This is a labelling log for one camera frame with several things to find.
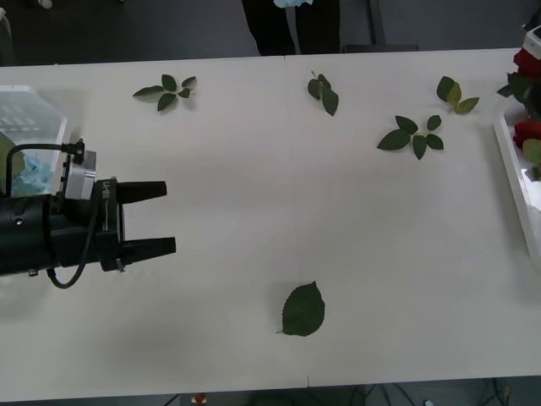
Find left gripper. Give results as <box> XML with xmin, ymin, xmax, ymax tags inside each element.
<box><xmin>50</xmin><ymin>178</ymin><xmax>178</xmax><ymax>274</ymax></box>

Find shallow white box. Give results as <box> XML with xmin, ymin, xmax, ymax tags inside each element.
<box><xmin>0</xmin><ymin>84</ymin><xmax>68</xmax><ymax>199</ymax></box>
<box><xmin>493</xmin><ymin>107</ymin><xmax>541</xmax><ymax>272</ymax></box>

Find large green leaf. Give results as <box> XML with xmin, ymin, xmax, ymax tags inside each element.
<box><xmin>276</xmin><ymin>281</ymin><xmax>327</xmax><ymax>337</ymax></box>

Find person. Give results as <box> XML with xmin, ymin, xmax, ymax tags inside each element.
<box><xmin>241</xmin><ymin>0</ymin><xmax>342</xmax><ymax>56</ymax></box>

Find leaf twig with yellowish leaf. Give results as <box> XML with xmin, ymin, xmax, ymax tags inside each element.
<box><xmin>436</xmin><ymin>75</ymin><xmax>481</xmax><ymax>115</ymax></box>

